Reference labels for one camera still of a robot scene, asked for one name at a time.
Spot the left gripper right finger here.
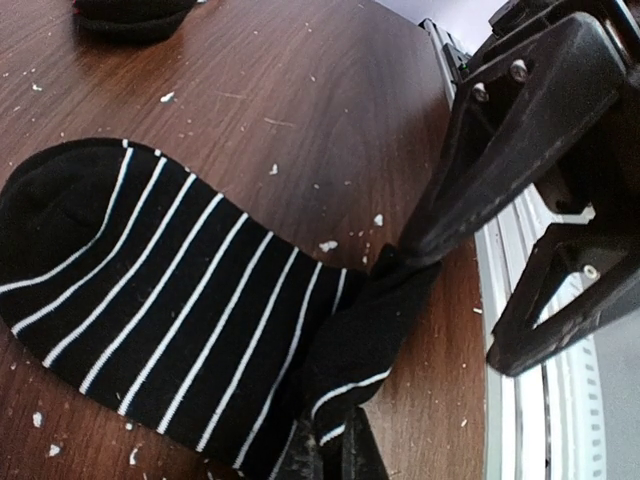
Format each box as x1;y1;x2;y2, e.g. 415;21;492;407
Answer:
342;407;389;480

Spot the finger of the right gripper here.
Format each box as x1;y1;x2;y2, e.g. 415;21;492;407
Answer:
484;206;639;377

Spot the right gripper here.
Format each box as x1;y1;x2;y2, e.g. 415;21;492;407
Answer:
399;1;639;265

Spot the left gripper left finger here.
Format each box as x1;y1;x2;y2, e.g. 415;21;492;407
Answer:
269;421;324;480

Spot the black white striped sock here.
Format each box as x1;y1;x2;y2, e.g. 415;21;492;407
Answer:
1;138;439;479

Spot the argyle patterned sock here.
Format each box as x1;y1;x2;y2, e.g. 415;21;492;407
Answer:
72;0;197;44

